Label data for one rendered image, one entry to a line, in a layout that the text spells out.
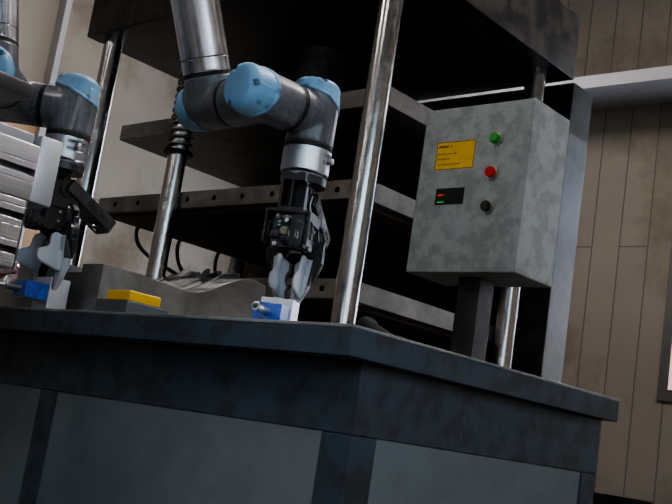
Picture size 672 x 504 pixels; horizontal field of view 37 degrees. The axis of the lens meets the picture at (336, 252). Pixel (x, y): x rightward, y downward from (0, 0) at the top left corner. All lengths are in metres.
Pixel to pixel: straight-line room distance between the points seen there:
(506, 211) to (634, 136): 2.88
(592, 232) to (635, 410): 0.88
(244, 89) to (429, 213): 1.00
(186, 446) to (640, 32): 4.17
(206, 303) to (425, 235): 0.70
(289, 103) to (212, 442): 0.50
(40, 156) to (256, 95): 0.32
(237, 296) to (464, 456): 0.65
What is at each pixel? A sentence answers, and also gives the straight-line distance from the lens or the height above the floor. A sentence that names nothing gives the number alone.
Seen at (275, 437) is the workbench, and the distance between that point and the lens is 1.34.
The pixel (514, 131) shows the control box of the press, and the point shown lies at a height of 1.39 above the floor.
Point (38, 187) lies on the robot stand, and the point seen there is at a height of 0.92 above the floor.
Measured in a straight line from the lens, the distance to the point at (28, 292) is 1.72.
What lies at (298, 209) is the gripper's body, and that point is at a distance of 1.51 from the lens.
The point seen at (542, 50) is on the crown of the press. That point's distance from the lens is 3.00.
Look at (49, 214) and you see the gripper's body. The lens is 1.73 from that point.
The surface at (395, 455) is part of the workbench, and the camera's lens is 1.32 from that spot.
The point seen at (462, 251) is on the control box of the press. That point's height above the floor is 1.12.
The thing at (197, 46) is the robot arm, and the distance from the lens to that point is 1.60.
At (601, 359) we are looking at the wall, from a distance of 4.90.
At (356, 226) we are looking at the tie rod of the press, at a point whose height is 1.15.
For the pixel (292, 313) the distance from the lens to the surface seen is 1.50.
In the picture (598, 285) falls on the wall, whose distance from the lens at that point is 4.97.
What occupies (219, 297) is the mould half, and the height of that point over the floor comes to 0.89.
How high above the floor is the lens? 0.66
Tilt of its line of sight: 10 degrees up
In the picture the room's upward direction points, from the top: 9 degrees clockwise
